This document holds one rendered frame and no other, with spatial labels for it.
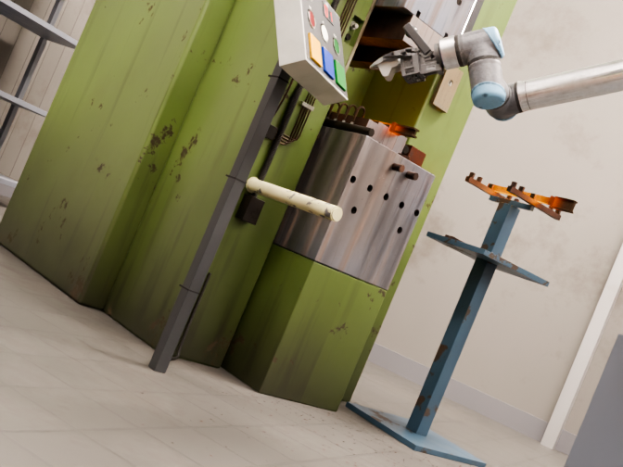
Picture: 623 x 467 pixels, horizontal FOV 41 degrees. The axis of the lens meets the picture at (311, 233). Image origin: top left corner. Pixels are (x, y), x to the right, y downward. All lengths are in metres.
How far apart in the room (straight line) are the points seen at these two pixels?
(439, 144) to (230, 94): 0.88
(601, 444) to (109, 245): 1.77
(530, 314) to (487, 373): 0.44
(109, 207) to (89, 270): 0.24
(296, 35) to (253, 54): 0.62
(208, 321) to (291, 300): 0.29
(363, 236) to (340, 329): 0.33
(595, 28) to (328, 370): 3.27
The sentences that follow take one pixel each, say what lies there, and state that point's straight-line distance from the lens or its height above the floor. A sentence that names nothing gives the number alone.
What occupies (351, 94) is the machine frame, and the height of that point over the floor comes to 1.14.
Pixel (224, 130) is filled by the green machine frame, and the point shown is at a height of 0.76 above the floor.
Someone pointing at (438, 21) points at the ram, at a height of 1.40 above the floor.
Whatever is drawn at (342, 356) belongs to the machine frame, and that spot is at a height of 0.20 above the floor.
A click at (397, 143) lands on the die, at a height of 0.96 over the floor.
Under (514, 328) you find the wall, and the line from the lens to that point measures 5.12.
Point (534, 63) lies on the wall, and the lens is 5.50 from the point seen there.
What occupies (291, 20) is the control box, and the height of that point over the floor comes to 1.05.
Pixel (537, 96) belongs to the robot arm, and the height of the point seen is 1.14.
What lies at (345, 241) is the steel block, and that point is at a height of 0.57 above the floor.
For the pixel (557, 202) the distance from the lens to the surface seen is 3.12.
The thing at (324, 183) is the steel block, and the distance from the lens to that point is 2.81.
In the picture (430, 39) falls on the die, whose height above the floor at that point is 1.33.
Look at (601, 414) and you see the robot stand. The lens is 2.21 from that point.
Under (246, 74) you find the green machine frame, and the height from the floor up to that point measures 0.96.
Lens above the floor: 0.49
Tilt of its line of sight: 1 degrees up
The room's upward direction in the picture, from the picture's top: 23 degrees clockwise
